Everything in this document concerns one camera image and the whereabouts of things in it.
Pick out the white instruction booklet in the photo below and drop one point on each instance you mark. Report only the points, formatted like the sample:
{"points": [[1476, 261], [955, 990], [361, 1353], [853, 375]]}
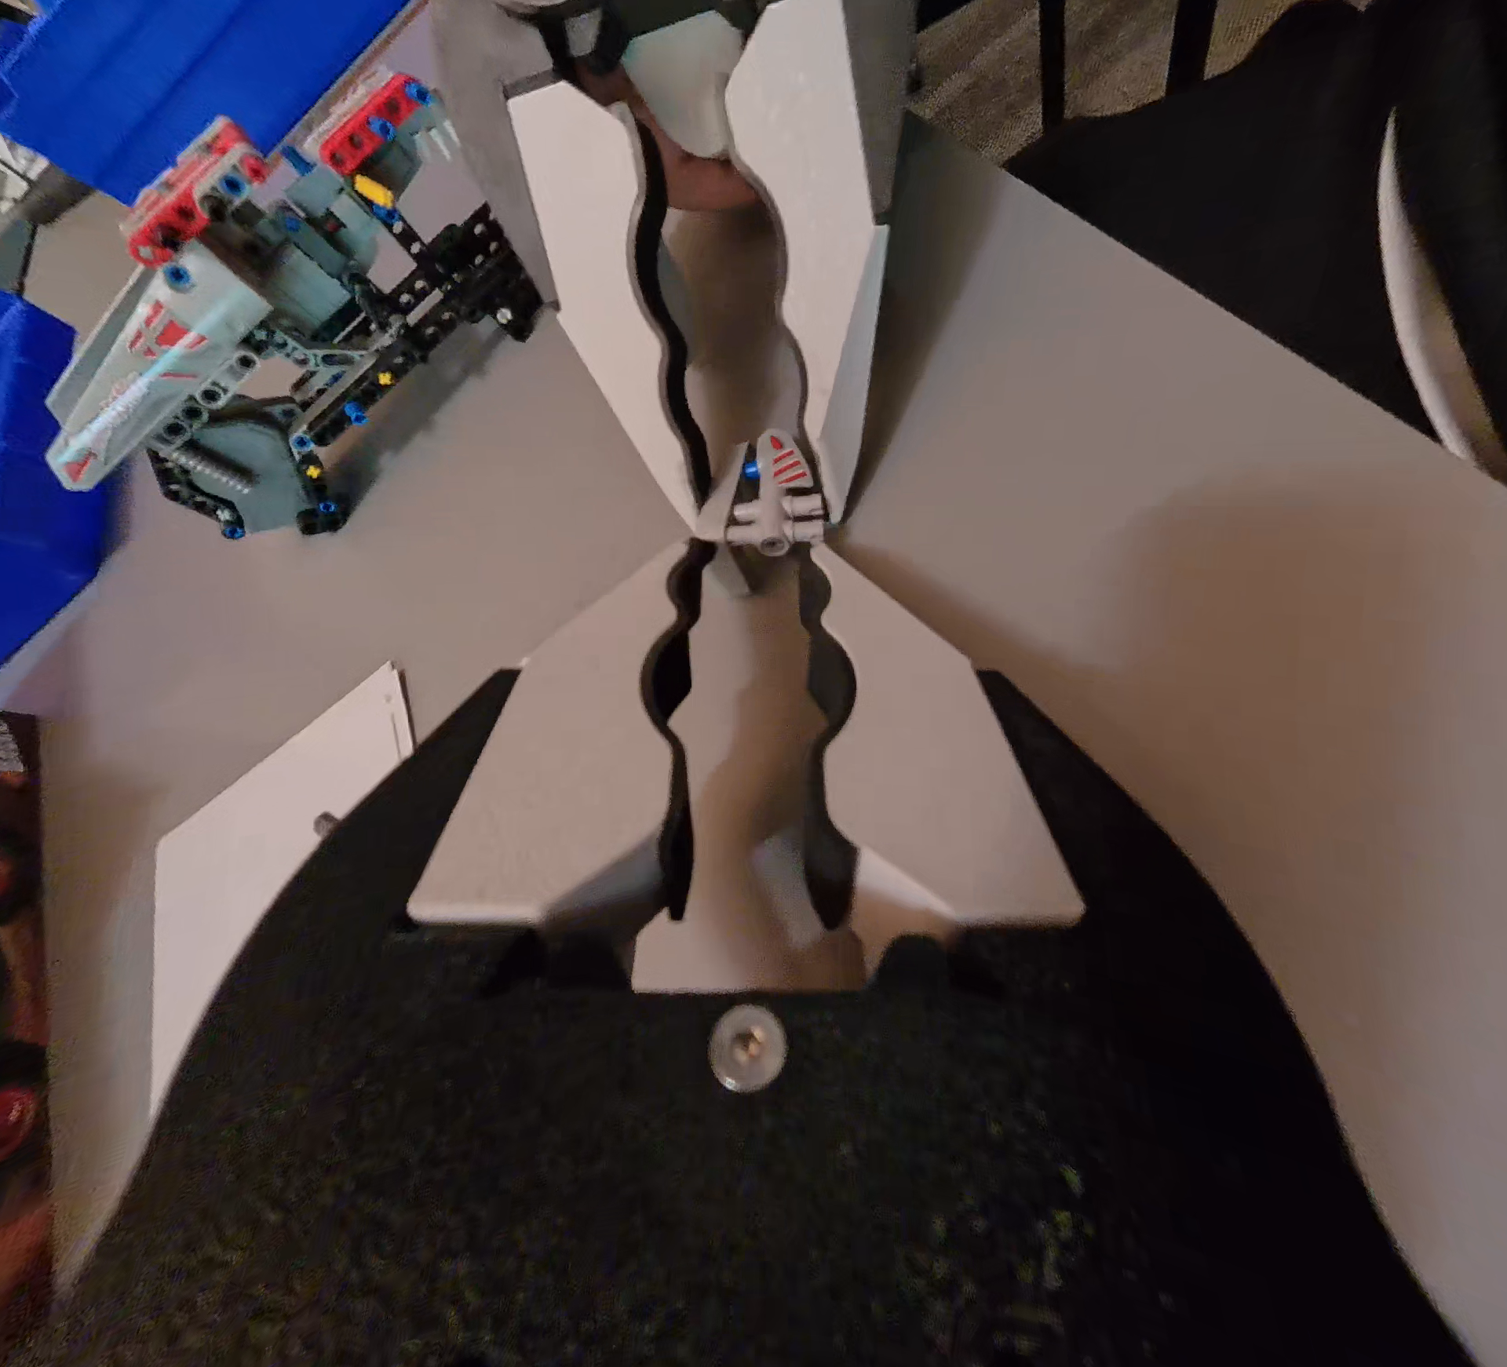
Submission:
{"points": [[259, 873]]}

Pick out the partly built toy brick truck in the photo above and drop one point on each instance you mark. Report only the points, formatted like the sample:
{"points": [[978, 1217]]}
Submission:
{"points": [[234, 330]]}

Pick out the person's right hand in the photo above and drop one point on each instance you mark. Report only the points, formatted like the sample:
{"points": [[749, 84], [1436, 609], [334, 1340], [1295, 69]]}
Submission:
{"points": [[705, 184]]}

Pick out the grey desk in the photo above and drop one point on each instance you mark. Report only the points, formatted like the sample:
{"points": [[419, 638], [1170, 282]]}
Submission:
{"points": [[1118, 519]]}

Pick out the small grey red-striped brick assembly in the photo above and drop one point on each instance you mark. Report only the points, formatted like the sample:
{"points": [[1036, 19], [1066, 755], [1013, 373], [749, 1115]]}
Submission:
{"points": [[770, 507]]}

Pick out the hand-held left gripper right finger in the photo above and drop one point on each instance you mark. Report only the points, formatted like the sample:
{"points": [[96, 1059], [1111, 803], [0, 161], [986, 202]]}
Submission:
{"points": [[942, 778]]}

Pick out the black toy set box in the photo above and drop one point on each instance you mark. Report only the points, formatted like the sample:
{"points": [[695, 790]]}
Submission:
{"points": [[21, 978]]}

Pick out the large blue plastic bin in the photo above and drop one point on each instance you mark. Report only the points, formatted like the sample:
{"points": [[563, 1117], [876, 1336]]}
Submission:
{"points": [[234, 13]]}

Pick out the white curved object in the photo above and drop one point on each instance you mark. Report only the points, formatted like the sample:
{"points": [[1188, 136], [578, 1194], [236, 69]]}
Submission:
{"points": [[1418, 330]]}

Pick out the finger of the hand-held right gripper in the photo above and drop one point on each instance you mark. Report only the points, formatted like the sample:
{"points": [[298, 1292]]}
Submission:
{"points": [[588, 236], [830, 213]]}

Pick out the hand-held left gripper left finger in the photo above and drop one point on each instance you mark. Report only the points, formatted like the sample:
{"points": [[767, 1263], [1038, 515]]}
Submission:
{"points": [[565, 778]]}

